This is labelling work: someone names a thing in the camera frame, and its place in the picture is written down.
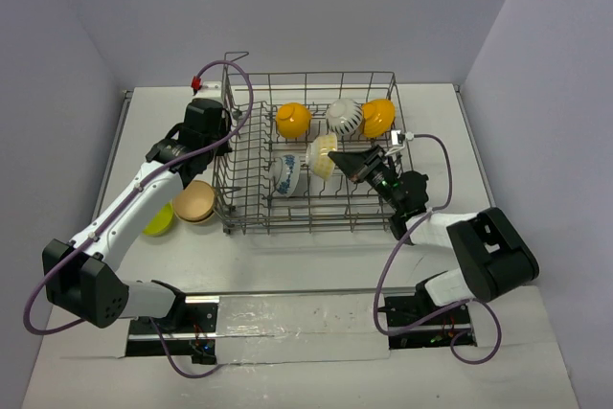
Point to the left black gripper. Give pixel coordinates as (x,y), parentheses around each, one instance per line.
(222,128)

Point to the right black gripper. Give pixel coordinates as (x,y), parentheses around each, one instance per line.
(351,162)

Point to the pale yellow flower bowl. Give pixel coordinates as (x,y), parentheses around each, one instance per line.
(317,155)

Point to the white striped ceramic bowl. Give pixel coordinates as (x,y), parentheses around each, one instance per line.
(344,117)

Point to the large orange plastic bowl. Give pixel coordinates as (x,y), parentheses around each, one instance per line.
(378,117)

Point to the blue floral ceramic bowl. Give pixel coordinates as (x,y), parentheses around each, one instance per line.
(284,172)

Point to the small orange plastic bowl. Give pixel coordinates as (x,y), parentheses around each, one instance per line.
(292,120)

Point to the tan ceramic bowl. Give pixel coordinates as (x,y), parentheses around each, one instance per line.
(196,203)

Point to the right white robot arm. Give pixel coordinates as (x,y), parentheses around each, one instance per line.
(492,258)

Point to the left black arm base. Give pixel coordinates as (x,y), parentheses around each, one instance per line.
(192,335)

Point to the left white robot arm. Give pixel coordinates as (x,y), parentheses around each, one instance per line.
(82,273)

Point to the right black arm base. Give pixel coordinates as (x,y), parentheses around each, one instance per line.
(399,310)

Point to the lime green plastic bowl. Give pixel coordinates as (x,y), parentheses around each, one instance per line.
(161,222)

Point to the clear plastic tape sheet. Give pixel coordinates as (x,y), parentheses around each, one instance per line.
(298,329)

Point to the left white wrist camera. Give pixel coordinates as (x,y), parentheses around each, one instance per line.
(210,90)

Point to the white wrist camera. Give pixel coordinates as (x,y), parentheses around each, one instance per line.
(210,90)
(400,140)

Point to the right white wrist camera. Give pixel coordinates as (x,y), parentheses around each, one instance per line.
(400,140)

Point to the grey wire dish rack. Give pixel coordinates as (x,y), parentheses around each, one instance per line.
(246,198)

